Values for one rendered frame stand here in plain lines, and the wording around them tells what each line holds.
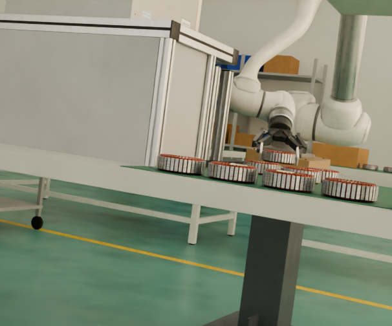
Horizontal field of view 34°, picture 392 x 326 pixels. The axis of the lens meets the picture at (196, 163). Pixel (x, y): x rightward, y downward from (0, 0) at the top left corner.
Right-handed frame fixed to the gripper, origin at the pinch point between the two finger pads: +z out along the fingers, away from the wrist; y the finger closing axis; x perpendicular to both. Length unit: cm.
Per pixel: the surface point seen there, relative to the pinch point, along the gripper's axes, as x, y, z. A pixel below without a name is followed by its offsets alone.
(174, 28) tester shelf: 50, 32, 27
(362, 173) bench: -125, -69, -195
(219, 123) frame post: 11.2, 20.0, 3.0
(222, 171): 34, 15, 64
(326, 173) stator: 8.9, -12.9, 20.3
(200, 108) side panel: 23.0, 25.0, 16.8
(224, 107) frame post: 16.2, 19.0, 1.4
